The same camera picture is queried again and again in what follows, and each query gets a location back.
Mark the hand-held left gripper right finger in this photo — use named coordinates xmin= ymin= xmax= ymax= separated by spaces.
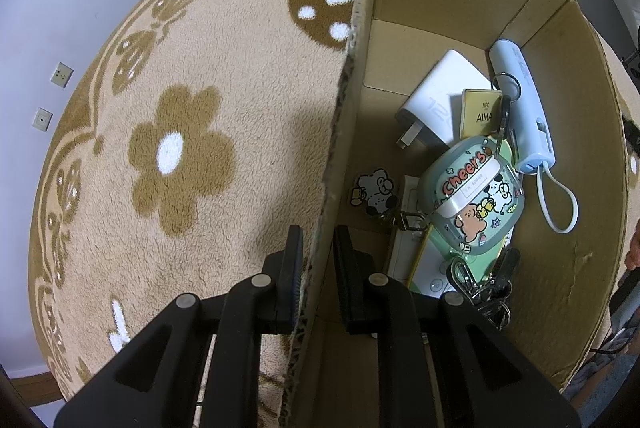
xmin=333 ymin=225 xmax=582 ymax=428

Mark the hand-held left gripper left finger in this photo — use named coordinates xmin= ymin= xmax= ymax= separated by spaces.
xmin=52 ymin=224 xmax=306 ymax=428

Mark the white tube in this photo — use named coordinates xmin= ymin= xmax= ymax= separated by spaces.
xmin=386 ymin=175 xmax=427 ymax=283

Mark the green oval gadget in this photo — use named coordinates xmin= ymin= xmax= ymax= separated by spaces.
xmin=409 ymin=138 xmax=517 ymax=300

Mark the white dog charm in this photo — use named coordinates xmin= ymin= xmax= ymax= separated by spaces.
xmin=353 ymin=165 xmax=400 ymax=220

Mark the bunch of keys with rings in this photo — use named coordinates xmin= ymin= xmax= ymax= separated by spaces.
xmin=446 ymin=247 xmax=522 ymax=333

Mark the green cartoon earbuds case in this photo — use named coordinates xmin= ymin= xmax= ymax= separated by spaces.
xmin=416 ymin=135 xmax=524 ymax=257

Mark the brown cardboard box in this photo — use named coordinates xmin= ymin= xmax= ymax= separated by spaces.
xmin=280 ymin=0 xmax=632 ymax=428

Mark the white wall charger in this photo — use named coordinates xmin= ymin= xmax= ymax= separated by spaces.
xmin=395 ymin=49 xmax=494 ymax=150

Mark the light blue power bank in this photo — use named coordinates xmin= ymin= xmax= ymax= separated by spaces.
xmin=488 ymin=38 xmax=581 ymax=235

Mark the yellow key tag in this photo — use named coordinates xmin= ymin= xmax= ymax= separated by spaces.
xmin=460 ymin=88 xmax=504 ymax=142

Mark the person's right hand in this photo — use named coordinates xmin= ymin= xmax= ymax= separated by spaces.
xmin=625 ymin=217 xmax=640 ymax=272

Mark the white wall socket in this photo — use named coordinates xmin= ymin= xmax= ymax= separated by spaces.
xmin=49 ymin=62 xmax=75 ymax=88
xmin=32 ymin=107 xmax=54 ymax=132

